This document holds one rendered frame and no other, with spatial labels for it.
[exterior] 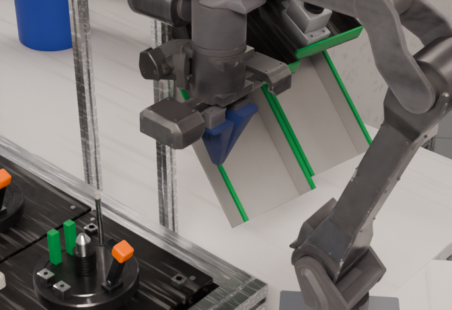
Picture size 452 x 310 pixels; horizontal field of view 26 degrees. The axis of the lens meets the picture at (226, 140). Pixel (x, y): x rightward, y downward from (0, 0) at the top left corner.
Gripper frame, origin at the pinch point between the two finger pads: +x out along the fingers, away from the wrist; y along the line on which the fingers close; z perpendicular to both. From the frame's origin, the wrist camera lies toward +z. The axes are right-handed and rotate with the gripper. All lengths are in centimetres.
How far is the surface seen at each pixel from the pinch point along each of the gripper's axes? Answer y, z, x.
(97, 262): 2.8, 19.1, 26.8
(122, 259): 5.9, 10.5, 19.6
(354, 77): -129, 66, 68
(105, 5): -74, 104, 41
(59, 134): -28, 66, 40
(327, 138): -39.2, 12.4, 23.4
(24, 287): 11.2, 24.3, 28.9
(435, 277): -40, -9, 39
